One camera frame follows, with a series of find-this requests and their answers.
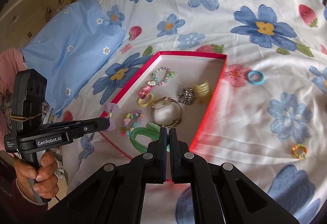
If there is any light blue hair tie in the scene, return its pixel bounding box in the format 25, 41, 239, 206
246, 70, 266, 86

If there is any yellow hair claw clip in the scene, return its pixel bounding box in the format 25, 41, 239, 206
193, 80, 212, 104

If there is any dark red sleeve forearm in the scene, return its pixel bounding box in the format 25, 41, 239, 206
1, 179, 48, 223

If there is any silver chain bracelet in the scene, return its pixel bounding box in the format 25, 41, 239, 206
177, 87, 197, 106

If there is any light blue floral pillow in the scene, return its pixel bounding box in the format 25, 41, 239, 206
21, 0, 125, 117

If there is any purple hair tie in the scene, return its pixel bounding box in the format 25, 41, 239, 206
102, 102, 121, 133

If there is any person's left hand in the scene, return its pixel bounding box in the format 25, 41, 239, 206
14, 150, 59, 202

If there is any yellow hair tie ring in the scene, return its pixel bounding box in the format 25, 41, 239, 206
137, 93, 155, 108

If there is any red jewelry box tray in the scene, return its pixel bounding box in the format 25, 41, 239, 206
101, 51, 227, 159

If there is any pink floral garment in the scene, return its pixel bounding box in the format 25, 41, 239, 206
0, 48, 64, 179

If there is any orange green small hair tie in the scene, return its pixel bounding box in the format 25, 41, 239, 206
291, 143, 308, 160

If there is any gold square wristwatch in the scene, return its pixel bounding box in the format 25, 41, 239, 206
151, 97, 182, 128

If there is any pink bow hair clip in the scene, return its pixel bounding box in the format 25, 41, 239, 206
138, 85, 152, 99

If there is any pastel crystal bead bracelet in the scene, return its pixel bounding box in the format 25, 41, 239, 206
147, 66, 177, 87

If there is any colourful bead bracelet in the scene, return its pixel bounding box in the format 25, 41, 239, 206
120, 110, 145, 137

